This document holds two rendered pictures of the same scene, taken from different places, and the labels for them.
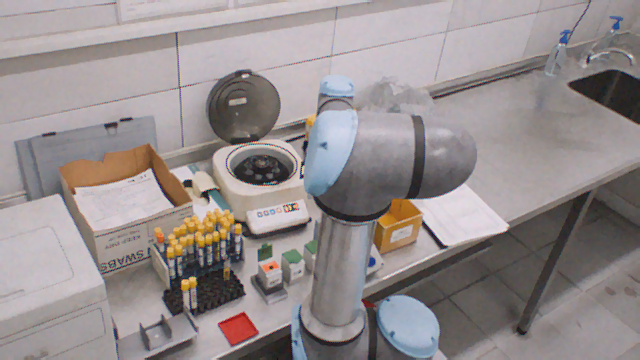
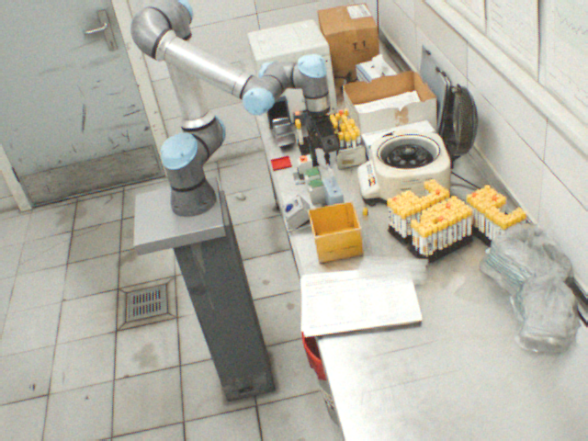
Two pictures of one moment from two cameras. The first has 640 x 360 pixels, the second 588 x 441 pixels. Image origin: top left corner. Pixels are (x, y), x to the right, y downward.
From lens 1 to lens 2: 2.47 m
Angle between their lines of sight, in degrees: 90
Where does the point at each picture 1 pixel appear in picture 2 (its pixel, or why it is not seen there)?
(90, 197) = (407, 98)
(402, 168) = not seen: hidden behind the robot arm
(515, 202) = (345, 368)
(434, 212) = (347, 282)
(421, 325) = (170, 147)
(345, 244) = not seen: hidden behind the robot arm
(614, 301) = not seen: outside the picture
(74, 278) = (261, 52)
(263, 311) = (288, 174)
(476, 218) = (326, 312)
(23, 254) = (285, 41)
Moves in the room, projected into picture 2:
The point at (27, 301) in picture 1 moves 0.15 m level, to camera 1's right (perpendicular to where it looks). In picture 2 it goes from (255, 46) to (234, 63)
